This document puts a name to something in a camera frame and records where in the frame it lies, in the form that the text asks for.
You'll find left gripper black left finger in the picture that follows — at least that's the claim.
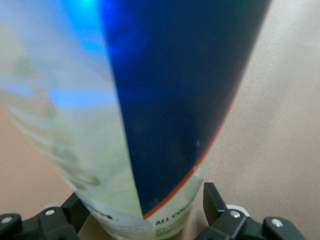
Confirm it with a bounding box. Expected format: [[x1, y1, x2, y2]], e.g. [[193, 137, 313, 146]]
[[0, 191, 90, 240]]

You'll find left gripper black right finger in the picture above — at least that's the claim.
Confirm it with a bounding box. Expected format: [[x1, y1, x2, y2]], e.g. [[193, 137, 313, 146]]
[[197, 181, 305, 240]]

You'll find clear Wilson tennis ball can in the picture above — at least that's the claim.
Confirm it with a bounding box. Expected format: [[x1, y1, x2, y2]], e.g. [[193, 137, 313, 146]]
[[0, 0, 273, 240]]

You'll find brown table cover sheet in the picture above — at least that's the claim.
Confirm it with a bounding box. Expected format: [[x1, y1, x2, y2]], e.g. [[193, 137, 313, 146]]
[[0, 0, 320, 240]]

